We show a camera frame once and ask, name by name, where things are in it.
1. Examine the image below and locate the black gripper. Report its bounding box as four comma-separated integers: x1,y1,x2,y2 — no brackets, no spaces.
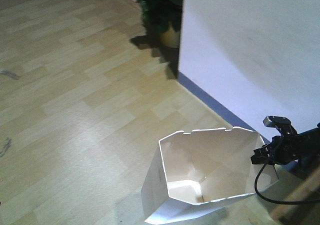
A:
250,126,299,165

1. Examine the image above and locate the green potted plant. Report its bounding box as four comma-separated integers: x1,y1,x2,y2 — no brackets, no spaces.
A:
135,0,183,49

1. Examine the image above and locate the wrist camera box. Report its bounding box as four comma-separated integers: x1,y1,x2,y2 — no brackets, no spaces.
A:
263,115,291,128

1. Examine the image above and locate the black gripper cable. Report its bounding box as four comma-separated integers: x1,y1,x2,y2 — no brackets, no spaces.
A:
254,159,320,206

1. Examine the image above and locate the white plastic trash bin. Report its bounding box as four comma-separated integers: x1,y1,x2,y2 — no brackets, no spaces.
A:
141,127,279,225

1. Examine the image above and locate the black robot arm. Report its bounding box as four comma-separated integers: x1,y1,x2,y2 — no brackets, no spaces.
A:
250,123,320,165

